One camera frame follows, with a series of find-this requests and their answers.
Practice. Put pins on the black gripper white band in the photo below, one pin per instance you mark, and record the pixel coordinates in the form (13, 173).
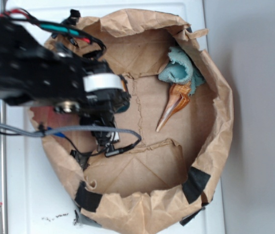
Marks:
(104, 94)

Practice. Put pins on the dark green plastic pickle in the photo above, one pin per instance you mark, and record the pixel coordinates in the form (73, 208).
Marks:
(124, 107)

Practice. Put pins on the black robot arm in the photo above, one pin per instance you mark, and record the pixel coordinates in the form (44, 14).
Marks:
(32, 75)

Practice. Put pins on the orange spiral seashell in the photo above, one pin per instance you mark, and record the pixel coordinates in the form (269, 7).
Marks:
(178, 98)

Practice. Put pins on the teal terry cloth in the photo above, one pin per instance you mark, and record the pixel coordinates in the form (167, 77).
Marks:
(180, 70)

